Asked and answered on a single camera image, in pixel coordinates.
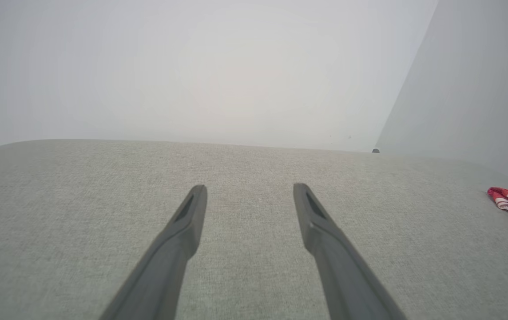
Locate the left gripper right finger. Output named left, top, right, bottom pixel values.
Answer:
left=293, top=183, right=408, bottom=320

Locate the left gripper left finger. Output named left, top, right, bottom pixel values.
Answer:
left=99, top=184, right=208, bottom=320

